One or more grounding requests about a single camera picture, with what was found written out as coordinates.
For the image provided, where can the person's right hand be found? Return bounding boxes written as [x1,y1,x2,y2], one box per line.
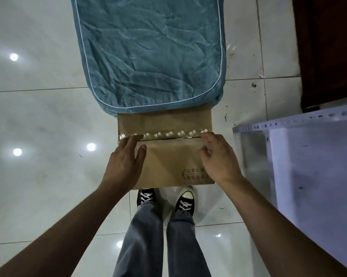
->
[199,132,245,188]

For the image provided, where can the person's left hand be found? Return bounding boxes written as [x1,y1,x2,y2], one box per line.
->
[100,134,147,197]

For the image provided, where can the small printed brown carton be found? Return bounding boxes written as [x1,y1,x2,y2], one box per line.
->
[117,103,216,190]

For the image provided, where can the white metal shelving rack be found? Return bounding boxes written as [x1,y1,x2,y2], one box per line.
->
[232,102,347,275]

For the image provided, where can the person's right forearm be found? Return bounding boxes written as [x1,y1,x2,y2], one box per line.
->
[222,177,347,277]

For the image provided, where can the person's left forearm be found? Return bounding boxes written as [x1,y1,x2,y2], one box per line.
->
[0,184,125,277]

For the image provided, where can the person's grey trouser legs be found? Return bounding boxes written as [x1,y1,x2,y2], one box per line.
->
[113,204,212,277]

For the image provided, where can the black and white sneaker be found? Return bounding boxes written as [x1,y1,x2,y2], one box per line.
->
[175,189,196,216]
[136,189,157,208]

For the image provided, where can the teal fabric chair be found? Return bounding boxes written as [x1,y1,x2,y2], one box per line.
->
[71,0,227,117]

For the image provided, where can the dark wooden door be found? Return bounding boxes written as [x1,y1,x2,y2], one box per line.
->
[292,0,347,113]

